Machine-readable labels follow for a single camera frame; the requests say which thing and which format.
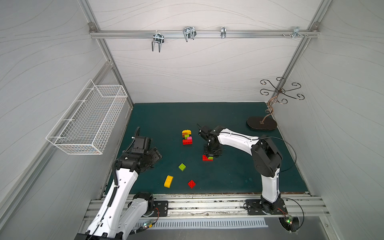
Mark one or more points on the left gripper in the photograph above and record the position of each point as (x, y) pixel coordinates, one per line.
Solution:
(152, 156)

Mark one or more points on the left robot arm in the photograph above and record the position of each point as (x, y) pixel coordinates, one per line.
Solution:
(116, 219)

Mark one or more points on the red small lego brick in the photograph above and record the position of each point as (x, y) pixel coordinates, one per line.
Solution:
(191, 184)

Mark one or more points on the metal clip hook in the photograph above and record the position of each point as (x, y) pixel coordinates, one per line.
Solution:
(296, 33)
(189, 33)
(158, 39)
(223, 32)

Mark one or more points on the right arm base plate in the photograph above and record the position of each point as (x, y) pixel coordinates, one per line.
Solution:
(255, 207)

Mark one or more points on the white wire basket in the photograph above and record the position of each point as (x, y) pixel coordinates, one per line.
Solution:
(86, 126)

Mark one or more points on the yellow lego brick left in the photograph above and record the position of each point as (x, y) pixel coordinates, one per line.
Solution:
(168, 181)

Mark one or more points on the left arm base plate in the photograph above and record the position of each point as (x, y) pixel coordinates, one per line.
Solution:
(160, 209)

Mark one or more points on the red long lego brick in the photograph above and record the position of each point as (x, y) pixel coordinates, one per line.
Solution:
(205, 159)

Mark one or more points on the yellow curved lego brick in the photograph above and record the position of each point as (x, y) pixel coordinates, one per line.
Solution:
(187, 132)

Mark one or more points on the left metal clip hook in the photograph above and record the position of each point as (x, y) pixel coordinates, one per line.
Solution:
(158, 39)

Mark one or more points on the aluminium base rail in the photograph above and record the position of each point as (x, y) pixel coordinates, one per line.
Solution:
(198, 206)

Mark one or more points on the right metal clip hook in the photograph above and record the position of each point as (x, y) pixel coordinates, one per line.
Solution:
(296, 33)

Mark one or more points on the black metal hook stand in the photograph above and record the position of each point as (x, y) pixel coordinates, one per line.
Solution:
(280, 95)

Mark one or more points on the horizontal aluminium rail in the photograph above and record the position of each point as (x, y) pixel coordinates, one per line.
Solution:
(201, 34)

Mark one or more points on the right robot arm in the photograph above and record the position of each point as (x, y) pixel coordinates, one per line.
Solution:
(264, 152)

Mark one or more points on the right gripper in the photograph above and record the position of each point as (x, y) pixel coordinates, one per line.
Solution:
(212, 149)

